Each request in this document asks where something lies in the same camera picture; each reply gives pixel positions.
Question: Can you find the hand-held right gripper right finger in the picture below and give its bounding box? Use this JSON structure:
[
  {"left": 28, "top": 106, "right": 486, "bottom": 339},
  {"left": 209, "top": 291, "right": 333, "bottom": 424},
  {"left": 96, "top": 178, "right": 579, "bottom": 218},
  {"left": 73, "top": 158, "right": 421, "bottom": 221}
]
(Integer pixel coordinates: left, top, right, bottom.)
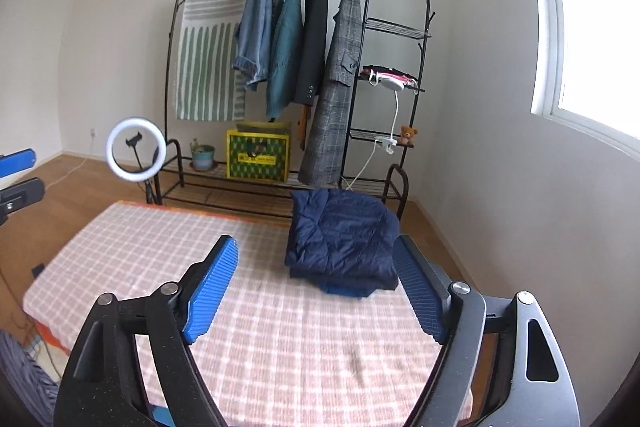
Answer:
[{"left": 392, "top": 234, "right": 581, "bottom": 427}]

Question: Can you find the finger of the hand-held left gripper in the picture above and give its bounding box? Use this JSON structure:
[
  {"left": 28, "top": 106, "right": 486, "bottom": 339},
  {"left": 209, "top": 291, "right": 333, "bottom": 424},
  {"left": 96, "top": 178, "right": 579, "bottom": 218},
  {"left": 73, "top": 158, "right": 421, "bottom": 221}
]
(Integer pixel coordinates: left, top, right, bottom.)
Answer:
[
  {"left": 0, "top": 178, "right": 47, "bottom": 219},
  {"left": 0, "top": 149, "right": 37, "bottom": 176}
]

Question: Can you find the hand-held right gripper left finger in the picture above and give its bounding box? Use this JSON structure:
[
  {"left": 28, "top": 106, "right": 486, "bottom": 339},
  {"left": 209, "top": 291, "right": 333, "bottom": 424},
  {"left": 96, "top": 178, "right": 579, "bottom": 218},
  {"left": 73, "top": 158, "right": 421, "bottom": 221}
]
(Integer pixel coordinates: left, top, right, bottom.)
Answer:
[{"left": 52, "top": 234, "right": 239, "bottom": 427}]

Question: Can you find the navy quilted jacket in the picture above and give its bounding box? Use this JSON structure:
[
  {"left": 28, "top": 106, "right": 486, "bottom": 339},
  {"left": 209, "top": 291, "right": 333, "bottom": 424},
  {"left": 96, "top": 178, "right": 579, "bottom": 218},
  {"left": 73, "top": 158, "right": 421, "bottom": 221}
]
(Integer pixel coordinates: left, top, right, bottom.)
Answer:
[{"left": 284, "top": 188, "right": 401, "bottom": 293}]

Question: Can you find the black metal clothes rack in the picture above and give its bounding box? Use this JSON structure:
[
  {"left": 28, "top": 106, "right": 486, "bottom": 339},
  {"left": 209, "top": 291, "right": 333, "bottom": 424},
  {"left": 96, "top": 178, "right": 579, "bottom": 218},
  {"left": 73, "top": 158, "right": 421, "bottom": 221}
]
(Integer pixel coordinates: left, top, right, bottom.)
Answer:
[{"left": 152, "top": 0, "right": 436, "bottom": 221}]

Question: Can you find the folded clothes stack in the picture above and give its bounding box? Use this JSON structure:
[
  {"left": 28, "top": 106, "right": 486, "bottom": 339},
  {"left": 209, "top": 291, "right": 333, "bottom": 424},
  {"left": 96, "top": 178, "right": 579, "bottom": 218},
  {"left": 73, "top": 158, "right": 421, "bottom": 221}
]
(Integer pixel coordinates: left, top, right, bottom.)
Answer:
[{"left": 361, "top": 65, "right": 420, "bottom": 89}]

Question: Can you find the blue garment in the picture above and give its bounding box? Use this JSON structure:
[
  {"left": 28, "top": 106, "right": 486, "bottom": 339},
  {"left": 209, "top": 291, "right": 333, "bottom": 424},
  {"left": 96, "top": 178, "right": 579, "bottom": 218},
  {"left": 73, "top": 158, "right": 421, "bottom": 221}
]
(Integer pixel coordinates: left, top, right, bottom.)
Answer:
[{"left": 320, "top": 279, "right": 382, "bottom": 301}]

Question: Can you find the pink plaid bed cover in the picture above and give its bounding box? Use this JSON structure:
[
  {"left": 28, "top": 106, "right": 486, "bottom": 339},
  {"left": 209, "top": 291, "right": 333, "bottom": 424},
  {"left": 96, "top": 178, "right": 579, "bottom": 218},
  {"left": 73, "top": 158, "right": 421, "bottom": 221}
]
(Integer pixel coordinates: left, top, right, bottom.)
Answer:
[{"left": 22, "top": 199, "right": 474, "bottom": 426}]

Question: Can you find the potted plant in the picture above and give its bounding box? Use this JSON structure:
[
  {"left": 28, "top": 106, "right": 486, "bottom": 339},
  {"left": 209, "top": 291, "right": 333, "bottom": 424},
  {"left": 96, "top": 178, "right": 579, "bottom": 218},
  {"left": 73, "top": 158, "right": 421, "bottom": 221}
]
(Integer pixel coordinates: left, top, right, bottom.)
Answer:
[{"left": 189, "top": 138, "right": 217, "bottom": 172}]

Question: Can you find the yellow green patterned box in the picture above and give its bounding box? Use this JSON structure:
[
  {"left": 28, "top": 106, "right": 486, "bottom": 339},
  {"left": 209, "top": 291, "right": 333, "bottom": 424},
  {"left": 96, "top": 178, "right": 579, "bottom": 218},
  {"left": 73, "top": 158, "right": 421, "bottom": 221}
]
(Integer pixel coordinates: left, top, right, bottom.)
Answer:
[{"left": 226, "top": 121, "right": 292, "bottom": 183}]

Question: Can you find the dark striped cloth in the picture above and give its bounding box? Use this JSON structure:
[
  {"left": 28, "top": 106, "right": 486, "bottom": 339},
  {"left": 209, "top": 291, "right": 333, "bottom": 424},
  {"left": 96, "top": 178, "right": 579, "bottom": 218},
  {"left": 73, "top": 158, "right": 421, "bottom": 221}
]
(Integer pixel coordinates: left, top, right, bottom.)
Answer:
[{"left": 0, "top": 332, "right": 62, "bottom": 427}]

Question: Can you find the white clip lamp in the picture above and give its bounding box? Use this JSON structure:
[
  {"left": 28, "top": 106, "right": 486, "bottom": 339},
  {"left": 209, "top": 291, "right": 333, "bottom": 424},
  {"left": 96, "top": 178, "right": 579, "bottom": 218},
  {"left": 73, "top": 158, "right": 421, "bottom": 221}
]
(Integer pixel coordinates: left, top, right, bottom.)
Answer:
[{"left": 344, "top": 74, "right": 407, "bottom": 190}]

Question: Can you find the grey plaid coat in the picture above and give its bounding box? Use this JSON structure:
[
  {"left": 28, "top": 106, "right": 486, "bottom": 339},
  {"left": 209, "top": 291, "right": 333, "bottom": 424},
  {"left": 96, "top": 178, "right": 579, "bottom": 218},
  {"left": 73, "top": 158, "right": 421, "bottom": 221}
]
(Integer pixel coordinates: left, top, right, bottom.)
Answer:
[{"left": 298, "top": 0, "right": 362, "bottom": 188}]

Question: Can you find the green striped towel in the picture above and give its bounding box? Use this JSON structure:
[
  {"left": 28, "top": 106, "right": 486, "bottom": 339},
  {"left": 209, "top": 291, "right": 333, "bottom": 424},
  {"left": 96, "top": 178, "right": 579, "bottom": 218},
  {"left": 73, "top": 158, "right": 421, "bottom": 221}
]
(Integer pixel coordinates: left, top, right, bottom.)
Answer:
[{"left": 174, "top": 0, "right": 267, "bottom": 123}]

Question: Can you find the teal jacket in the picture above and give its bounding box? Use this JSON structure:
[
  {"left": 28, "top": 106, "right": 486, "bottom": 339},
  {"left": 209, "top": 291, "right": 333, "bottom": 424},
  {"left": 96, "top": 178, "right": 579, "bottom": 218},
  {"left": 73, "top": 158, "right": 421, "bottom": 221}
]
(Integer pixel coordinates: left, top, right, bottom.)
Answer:
[{"left": 265, "top": 0, "right": 305, "bottom": 120}]

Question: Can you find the black coat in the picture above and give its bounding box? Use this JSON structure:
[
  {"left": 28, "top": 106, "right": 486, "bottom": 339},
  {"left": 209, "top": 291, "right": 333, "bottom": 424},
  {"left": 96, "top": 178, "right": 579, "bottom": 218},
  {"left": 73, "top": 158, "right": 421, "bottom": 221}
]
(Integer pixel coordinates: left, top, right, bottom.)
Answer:
[{"left": 294, "top": 0, "right": 330, "bottom": 108}]

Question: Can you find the denim jacket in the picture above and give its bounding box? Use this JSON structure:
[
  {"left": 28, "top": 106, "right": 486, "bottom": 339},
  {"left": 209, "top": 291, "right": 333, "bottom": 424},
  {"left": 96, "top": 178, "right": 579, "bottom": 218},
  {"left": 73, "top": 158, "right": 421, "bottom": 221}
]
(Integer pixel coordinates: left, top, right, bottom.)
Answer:
[{"left": 232, "top": 0, "right": 285, "bottom": 93}]

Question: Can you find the white framed window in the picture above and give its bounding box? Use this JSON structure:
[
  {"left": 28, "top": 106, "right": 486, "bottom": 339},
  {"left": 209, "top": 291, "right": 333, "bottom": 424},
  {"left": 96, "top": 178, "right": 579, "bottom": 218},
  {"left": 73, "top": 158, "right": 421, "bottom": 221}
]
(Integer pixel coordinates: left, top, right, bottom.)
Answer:
[{"left": 520, "top": 0, "right": 640, "bottom": 158}]

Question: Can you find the white cable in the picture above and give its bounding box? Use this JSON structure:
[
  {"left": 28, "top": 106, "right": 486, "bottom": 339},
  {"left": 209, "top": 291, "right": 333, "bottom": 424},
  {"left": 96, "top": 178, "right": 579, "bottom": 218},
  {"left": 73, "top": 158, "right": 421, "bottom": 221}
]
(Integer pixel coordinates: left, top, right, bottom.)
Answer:
[{"left": 47, "top": 156, "right": 97, "bottom": 186}]

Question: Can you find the white ring light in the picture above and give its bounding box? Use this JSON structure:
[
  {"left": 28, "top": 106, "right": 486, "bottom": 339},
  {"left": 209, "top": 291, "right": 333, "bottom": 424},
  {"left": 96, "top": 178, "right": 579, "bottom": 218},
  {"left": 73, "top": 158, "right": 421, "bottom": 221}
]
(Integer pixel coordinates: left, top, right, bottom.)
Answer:
[{"left": 106, "top": 117, "right": 167, "bottom": 208}]

